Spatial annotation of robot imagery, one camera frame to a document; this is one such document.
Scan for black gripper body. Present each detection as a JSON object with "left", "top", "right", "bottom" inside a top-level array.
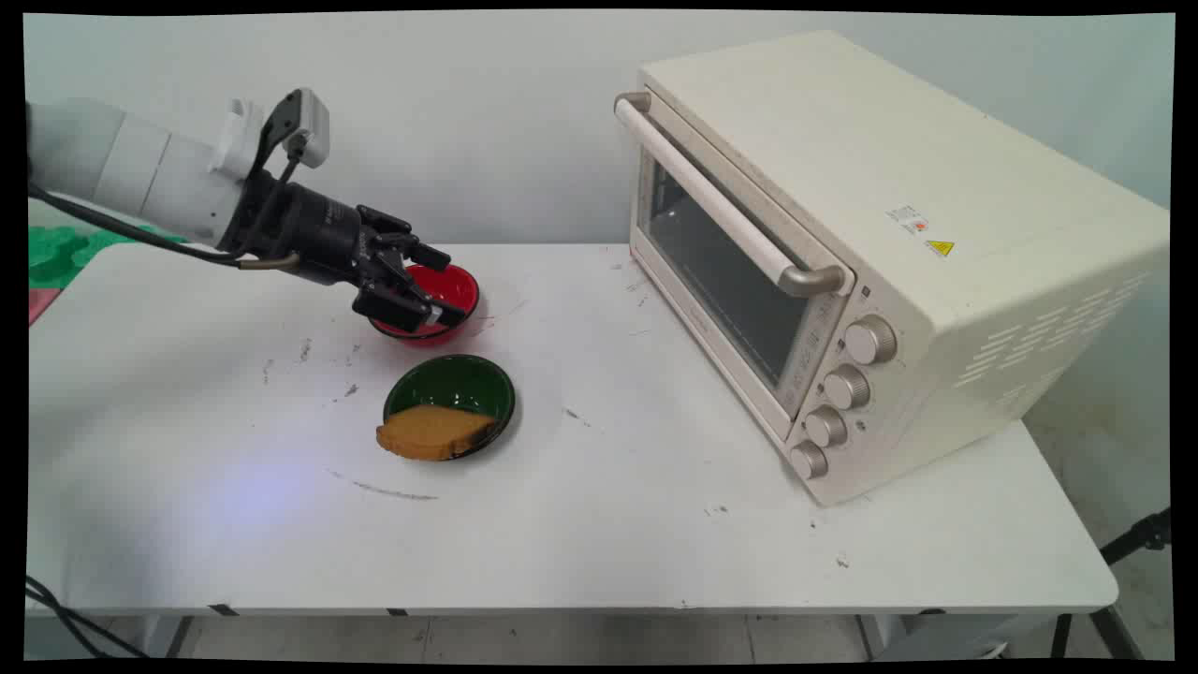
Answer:
[{"left": 225, "top": 172, "right": 415, "bottom": 287}]

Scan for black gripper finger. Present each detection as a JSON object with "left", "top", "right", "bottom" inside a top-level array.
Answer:
[
  {"left": 356, "top": 203, "right": 453, "bottom": 274},
  {"left": 351, "top": 260, "right": 469, "bottom": 335}
]

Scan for cream oven door handle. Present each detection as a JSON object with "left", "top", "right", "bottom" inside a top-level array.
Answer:
[{"left": 614, "top": 91, "right": 849, "bottom": 300}]

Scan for red bowl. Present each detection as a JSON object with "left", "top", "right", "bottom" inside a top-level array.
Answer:
[{"left": 368, "top": 263, "right": 482, "bottom": 348}]

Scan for green bowl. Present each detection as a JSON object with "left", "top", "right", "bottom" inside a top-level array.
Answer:
[{"left": 383, "top": 354, "right": 517, "bottom": 462}]

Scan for brown bread slice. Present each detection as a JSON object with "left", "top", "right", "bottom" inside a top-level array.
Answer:
[{"left": 376, "top": 404, "right": 498, "bottom": 462}]

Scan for green foam mat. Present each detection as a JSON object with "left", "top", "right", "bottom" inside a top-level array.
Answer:
[{"left": 28, "top": 225, "right": 188, "bottom": 290}]

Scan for silver oven knob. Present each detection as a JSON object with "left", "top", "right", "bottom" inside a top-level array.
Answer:
[
  {"left": 789, "top": 440, "right": 830, "bottom": 481},
  {"left": 844, "top": 315, "right": 899, "bottom": 366},
  {"left": 823, "top": 364, "right": 872, "bottom": 411},
  {"left": 803, "top": 404, "right": 849, "bottom": 449}
]

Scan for cream toaster oven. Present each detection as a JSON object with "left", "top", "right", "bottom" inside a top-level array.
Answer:
[{"left": 613, "top": 30, "right": 1171, "bottom": 508}]

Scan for black tripod leg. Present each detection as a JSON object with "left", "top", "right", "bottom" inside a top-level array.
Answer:
[{"left": 1099, "top": 506, "right": 1173, "bottom": 567}]

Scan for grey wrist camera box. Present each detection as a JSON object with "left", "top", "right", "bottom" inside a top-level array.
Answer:
[{"left": 259, "top": 88, "right": 331, "bottom": 170}]

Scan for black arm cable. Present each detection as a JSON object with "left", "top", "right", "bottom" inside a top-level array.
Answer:
[{"left": 26, "top": 154, "right": 306, "bottom": 273}]

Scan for black floor cables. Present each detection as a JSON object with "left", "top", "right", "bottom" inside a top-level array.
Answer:
[{"left": 26, "top": 575, "right": 143, "bottom": 659}]

